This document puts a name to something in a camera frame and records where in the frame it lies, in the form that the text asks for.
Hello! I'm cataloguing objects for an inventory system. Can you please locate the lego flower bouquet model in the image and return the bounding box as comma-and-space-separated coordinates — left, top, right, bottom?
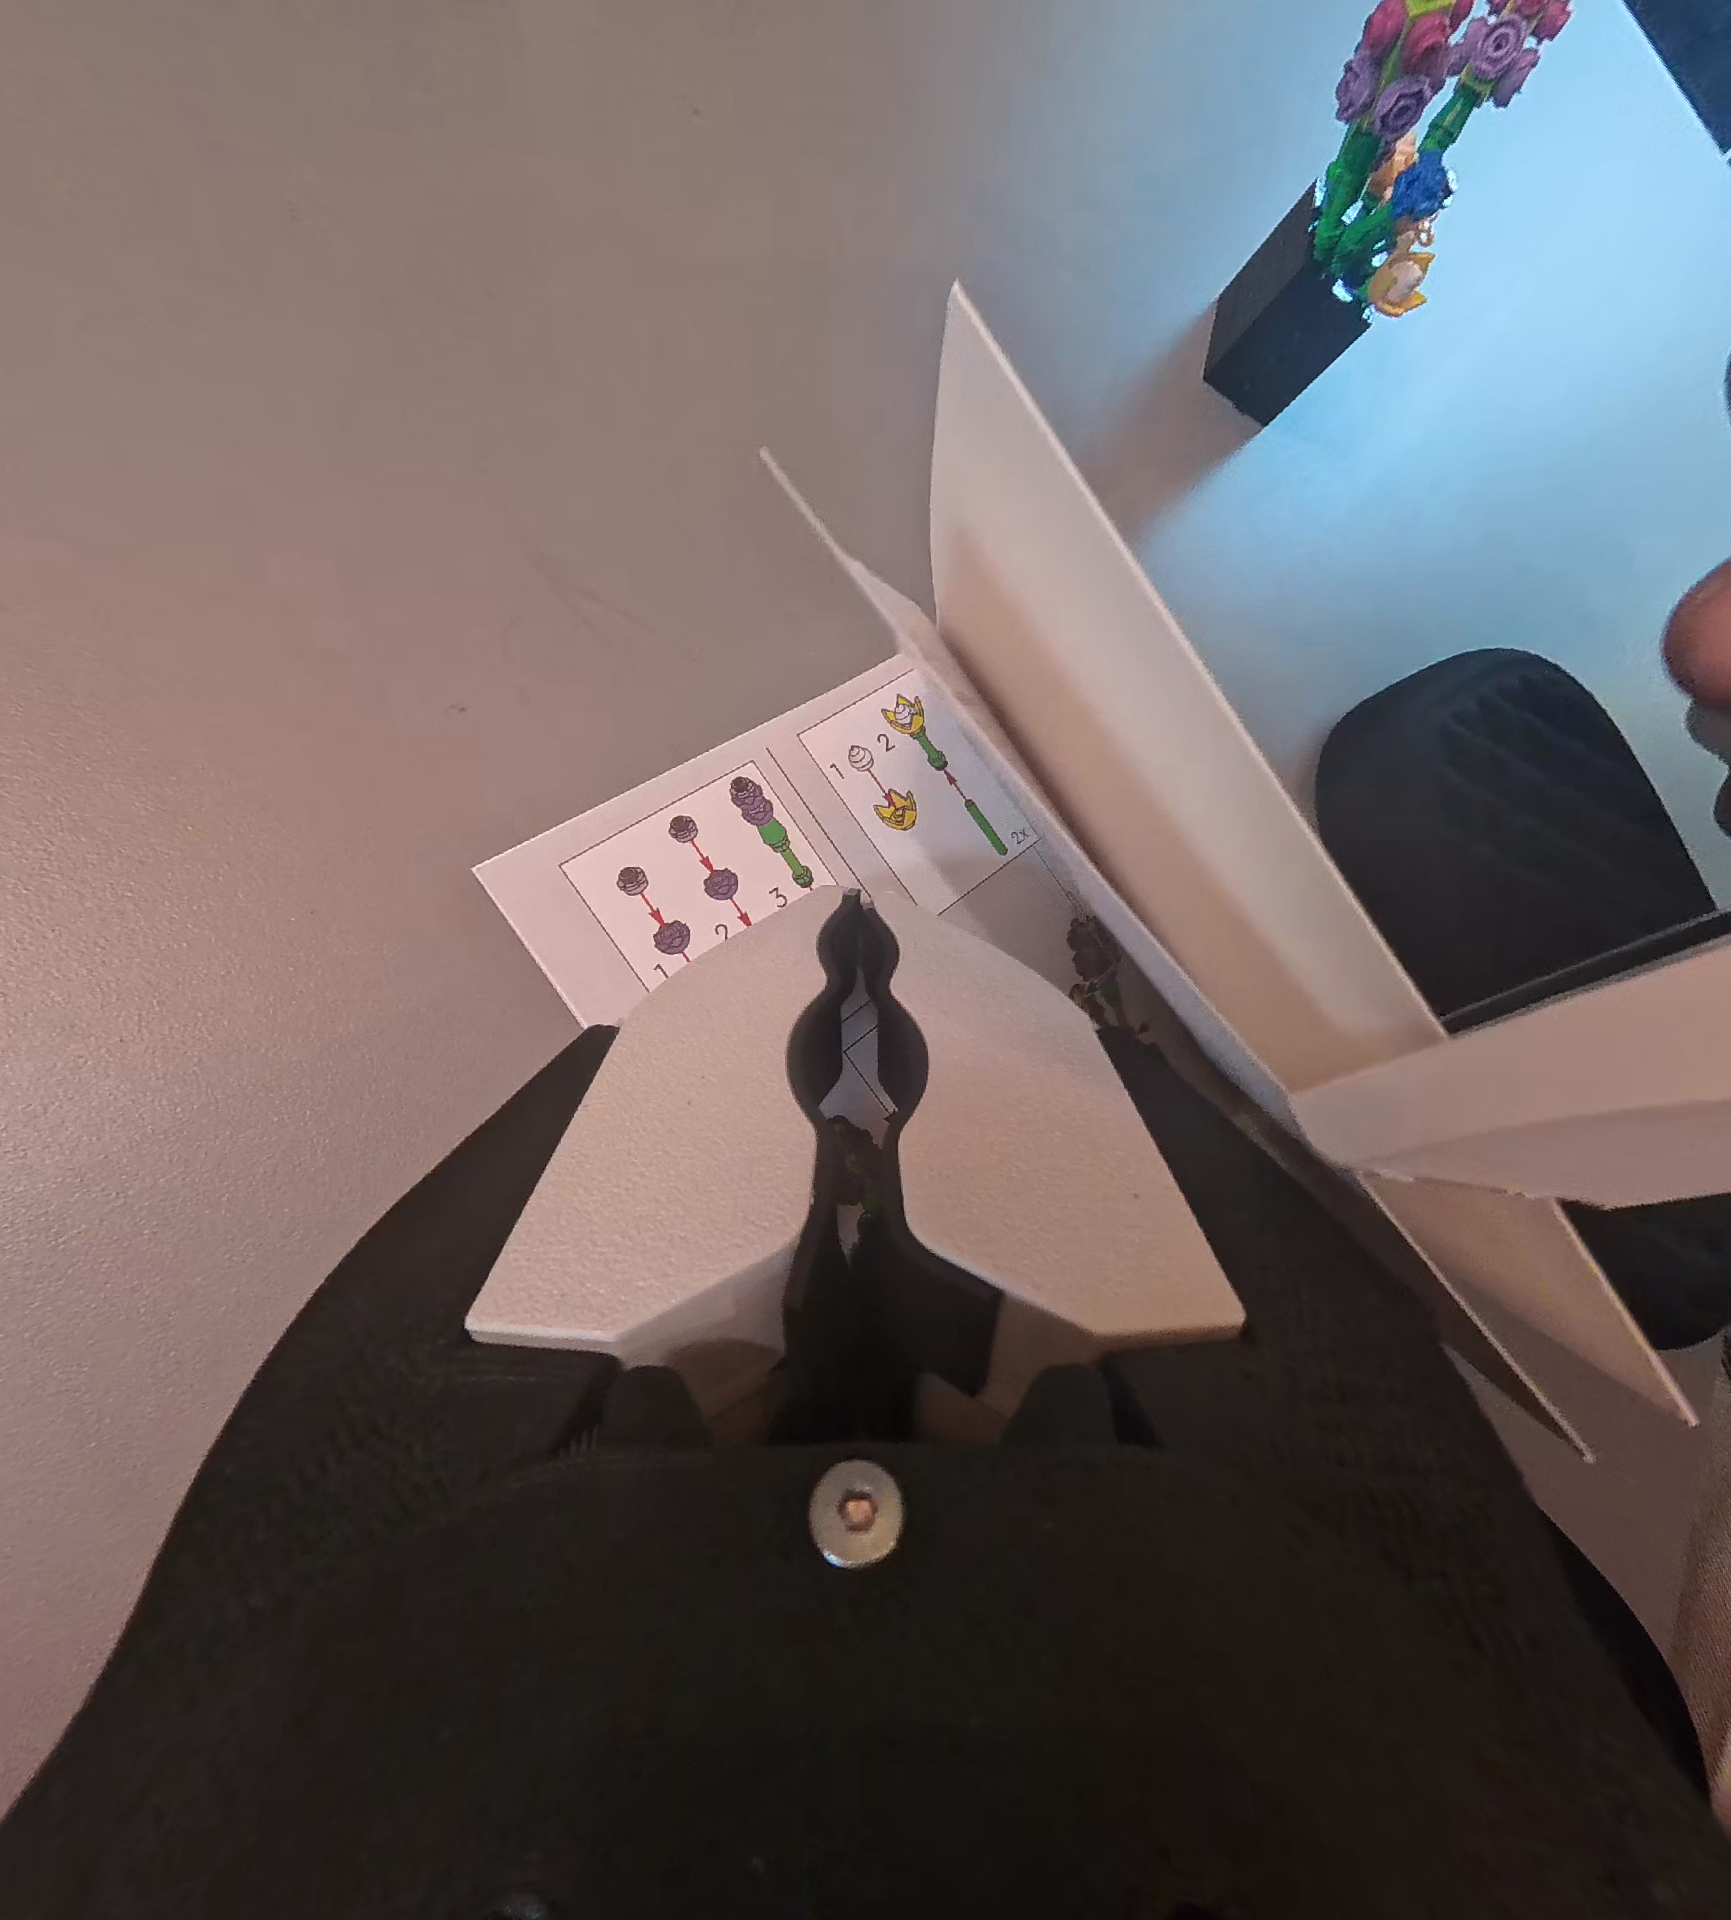
1208, 0, 1576, 430

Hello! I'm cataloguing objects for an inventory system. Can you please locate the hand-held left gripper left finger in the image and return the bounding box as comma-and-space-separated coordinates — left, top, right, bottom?
464, 888, 868, 1415

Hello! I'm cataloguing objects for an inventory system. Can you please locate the lego instruction booklet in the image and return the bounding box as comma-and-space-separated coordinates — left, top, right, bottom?
472, 281, 1731, 1464

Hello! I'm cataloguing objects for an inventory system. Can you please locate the black foam pad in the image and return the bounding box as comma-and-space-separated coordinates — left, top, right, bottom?
1316, 647, 1731, 1352

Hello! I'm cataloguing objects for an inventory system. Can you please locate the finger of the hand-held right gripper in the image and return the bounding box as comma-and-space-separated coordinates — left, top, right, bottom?
1290, 895, 1731, 1212

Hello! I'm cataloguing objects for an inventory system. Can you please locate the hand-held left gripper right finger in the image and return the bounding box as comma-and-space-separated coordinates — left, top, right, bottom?
842, 888, 1250, 1415

